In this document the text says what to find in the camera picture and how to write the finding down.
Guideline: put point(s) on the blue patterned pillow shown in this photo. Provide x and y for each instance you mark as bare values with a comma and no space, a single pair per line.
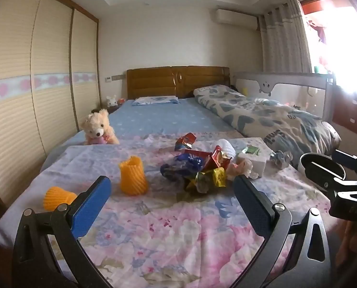
154,100

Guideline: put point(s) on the beige sliding door wardrobe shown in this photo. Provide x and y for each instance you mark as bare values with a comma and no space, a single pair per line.
31,66

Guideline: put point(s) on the green carton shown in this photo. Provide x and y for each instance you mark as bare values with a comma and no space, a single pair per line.
250,150

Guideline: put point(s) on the floral pink bed sheet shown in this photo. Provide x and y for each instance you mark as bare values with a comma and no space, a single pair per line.
172,234

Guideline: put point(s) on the grey crumpled paper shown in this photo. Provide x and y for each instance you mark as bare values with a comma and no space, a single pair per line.
280,157

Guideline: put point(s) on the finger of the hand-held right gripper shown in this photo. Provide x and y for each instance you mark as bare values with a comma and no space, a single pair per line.
349,183
347,159

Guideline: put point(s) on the white rabbit toy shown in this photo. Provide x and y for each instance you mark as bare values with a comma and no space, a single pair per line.
111,101

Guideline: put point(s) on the white tissue box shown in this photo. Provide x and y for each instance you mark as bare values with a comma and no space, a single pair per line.
257,165

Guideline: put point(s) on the blue snack bag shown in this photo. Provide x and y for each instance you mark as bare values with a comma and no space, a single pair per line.
184,163

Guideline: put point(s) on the grey bed guard rail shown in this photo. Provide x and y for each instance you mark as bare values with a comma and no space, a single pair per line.
289,87

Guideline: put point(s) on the person's right hand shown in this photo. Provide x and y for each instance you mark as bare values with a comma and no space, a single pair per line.
356,246

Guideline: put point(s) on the tall orange ribbed cup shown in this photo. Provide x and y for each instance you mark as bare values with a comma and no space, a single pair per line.
133,177

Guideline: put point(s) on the short orange ribbed cup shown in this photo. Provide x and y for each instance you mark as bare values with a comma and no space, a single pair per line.
57,199

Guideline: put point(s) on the white air conditioner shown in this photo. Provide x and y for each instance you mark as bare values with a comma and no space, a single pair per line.
236,19

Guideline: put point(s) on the cream teddy bear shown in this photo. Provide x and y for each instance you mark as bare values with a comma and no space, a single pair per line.
97,126

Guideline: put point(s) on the crumpled pink white tissue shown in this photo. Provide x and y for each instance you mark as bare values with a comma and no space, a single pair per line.
239,168

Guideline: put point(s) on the dark wooden nightstand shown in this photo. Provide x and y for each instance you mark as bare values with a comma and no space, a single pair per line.
112,109

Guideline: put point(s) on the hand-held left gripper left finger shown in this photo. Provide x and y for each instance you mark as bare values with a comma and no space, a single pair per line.
91,207

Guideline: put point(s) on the brown wooden dresser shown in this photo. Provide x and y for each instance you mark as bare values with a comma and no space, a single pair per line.
349,117

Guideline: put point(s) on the yellow snack wrapper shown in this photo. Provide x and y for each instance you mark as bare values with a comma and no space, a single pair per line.
219,177

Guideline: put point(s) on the silver crumpled wrapper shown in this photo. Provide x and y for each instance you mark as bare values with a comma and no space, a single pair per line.
201,183

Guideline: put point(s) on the brown wooden headboard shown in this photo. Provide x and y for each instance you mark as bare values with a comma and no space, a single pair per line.
154,82

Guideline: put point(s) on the beige quilt with blue hearts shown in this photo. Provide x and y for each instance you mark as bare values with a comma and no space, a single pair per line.
256,117

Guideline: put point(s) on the wall switch panel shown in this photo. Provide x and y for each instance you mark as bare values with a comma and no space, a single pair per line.
115,78

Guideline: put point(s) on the blue dotted bed sheet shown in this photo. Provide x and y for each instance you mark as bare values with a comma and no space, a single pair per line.
166,120

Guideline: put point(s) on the grey patterned curtain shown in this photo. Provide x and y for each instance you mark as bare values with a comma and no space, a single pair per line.
283,42

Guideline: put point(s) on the white foam fruit net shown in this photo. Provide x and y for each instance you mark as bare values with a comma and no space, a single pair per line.
226,148

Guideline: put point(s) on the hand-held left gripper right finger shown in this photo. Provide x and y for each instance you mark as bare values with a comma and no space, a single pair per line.
253,207

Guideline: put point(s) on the red and blue snack wrapper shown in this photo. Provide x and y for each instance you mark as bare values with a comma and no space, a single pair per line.
186,141

